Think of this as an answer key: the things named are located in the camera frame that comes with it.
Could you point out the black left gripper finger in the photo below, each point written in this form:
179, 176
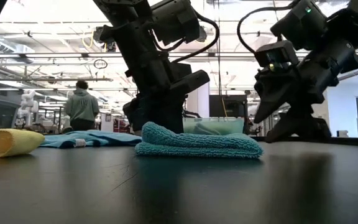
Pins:
140, 112
168, 109

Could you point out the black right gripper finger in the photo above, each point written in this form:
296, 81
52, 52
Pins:
300, 127
272, 93

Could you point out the light blue microfiber towel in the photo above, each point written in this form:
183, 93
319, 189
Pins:
104, 138

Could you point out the teal plastic bin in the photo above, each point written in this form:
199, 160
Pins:
232, 126

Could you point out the yellow microfiber towel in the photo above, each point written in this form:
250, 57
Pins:
8, 143

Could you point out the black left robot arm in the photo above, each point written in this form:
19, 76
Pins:
120, 12

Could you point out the white square pillar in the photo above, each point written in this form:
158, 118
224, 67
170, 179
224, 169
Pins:
202, 102

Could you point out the black monitor screen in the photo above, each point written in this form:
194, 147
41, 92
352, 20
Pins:
233, 105

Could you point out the person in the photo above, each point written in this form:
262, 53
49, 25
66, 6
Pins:
82, 105

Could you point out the white robot figure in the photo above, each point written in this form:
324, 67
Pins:
26, 105

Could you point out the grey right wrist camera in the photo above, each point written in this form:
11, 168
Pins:
300, 25

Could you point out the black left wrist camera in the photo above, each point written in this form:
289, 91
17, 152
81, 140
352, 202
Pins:
174, 20

